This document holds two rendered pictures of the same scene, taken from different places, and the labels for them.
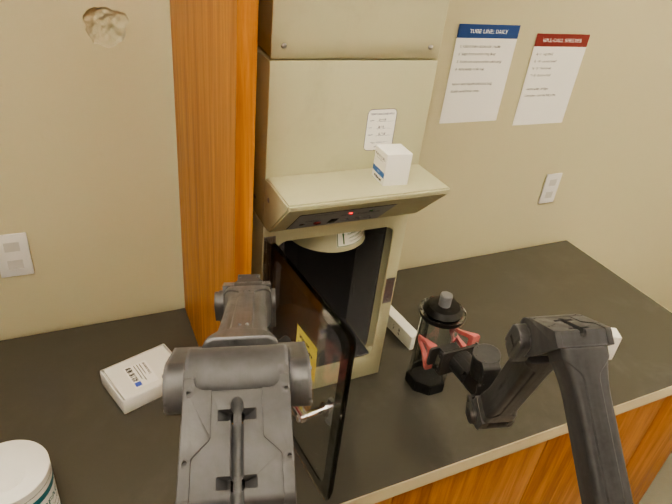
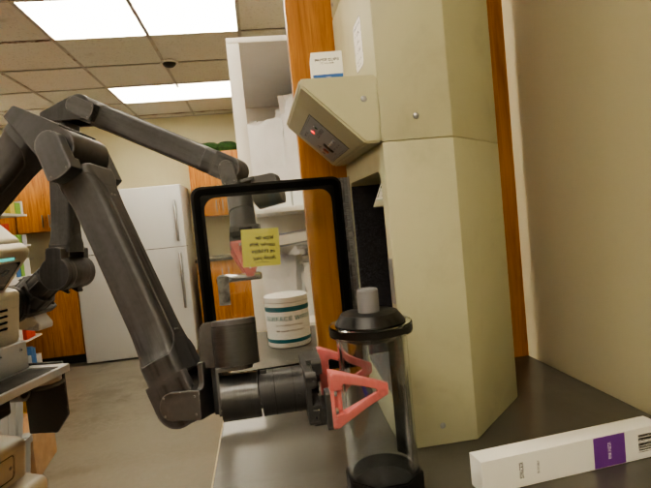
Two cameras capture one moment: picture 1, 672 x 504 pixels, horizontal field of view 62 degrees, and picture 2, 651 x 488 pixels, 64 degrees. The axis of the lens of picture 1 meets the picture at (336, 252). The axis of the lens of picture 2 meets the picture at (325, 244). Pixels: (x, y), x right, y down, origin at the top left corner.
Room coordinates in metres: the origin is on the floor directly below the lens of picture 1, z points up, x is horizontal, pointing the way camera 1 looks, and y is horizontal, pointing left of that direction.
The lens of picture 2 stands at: (1.24, -0.90, 1.31)
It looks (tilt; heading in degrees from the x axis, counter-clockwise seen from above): 3 degrees down; 111
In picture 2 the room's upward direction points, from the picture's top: 6 degrees counter-clockwise
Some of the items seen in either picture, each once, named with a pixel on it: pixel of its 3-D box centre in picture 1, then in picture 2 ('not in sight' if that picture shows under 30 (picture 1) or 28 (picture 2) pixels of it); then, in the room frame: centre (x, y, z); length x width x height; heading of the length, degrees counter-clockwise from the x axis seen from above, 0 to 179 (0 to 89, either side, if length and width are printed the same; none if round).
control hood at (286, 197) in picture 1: (356, 207); (326, 130); (0.92, -0.03, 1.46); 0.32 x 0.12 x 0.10; 118
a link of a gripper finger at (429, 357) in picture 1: (434, 348); (339, 374); (0.99, -0.25, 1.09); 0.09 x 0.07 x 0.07; 28
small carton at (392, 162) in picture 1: (391, 164); (326, 75); (0.95, -0.08, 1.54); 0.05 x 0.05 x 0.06; 24
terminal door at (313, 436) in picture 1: (298, 371); (276, 279); (0.76, 0.04, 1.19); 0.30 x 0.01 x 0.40; 33
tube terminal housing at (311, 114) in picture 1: (313, 223); (432, 197); (1.09, 0.06, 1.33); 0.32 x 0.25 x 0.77; 118
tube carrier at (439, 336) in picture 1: (434, 344); (377, 402); (1.04, -0.26, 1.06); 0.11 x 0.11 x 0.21
